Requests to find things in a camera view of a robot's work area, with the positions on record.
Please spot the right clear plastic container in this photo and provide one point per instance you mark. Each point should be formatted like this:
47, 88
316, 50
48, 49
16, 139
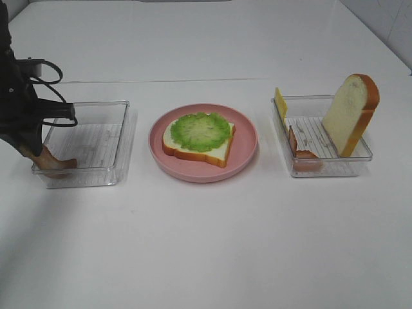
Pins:
305, 114

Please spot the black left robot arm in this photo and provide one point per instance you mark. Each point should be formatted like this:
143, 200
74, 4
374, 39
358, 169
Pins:
48, 74

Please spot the bacon strip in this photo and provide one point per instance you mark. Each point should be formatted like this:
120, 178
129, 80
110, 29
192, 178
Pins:
303, 160
47, 162

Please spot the bread slice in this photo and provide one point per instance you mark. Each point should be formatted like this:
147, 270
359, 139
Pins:
350, 112
217, 157

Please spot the green lettuce leaf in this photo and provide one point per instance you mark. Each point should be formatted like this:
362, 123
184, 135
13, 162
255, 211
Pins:
201, 132

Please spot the left clear plastic container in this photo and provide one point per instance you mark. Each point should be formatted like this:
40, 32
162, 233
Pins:
101, 143

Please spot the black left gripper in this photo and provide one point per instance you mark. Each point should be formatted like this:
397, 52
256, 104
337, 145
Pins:
23, 113

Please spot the yellow cheese slice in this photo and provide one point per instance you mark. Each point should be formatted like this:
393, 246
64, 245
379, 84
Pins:
281, 106

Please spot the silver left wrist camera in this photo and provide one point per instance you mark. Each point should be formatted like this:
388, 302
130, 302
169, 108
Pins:
30, 67

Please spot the pink round plate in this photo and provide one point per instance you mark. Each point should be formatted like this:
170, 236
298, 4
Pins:
243, 146

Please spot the clear plastic container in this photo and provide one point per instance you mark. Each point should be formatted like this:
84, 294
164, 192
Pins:
305, 114
101, 143

